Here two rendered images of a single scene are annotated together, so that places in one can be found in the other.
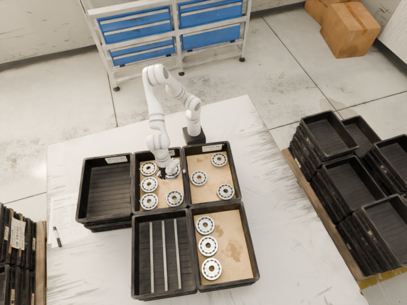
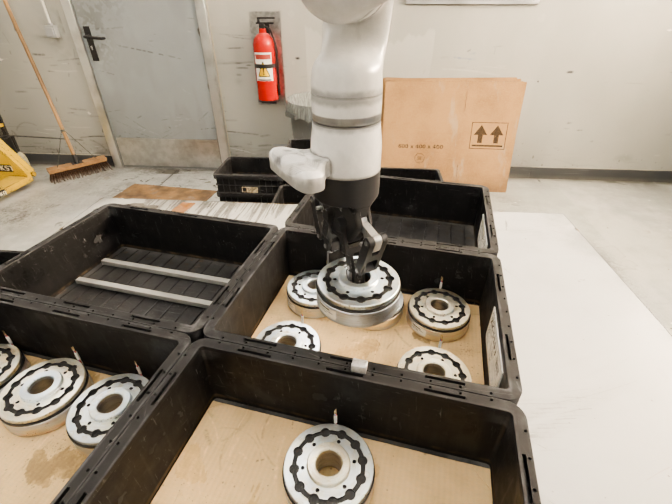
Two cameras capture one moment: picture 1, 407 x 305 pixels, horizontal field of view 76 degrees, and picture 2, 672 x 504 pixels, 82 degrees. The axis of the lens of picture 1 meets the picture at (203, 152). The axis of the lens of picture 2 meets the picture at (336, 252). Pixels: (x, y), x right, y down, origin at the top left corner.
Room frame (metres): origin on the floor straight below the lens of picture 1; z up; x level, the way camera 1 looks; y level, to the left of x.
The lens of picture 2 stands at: (0.81, -0.18, 1.30)
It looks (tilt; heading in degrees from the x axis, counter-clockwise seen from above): 33 degrees down; 111
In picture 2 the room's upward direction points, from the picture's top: straight up
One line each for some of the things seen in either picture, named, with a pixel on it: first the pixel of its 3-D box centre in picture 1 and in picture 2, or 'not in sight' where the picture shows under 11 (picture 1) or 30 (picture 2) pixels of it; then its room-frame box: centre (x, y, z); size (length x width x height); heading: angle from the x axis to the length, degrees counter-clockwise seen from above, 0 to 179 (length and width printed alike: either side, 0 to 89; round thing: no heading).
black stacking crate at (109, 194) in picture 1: (109, 189); (392, 229); (0.66, 0.56, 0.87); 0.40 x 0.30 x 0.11; 6
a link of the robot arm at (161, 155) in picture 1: (157, 147); (350, 30); (0.68, 0.21, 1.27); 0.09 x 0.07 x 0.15; 93
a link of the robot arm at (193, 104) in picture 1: (192, 108); not in sight; (1.12, 0.06, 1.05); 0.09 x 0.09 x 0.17; 49
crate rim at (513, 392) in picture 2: (158, 178); (368, 295); (0.69, 0.26, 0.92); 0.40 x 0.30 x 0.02; 6
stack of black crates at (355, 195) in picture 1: (344, 190); not in sight; (0.84, -1.12, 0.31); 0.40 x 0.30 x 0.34; 16
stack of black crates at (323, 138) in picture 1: (319, 147); not in sight; (1.22, -1.00, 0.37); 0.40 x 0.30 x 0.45; 16
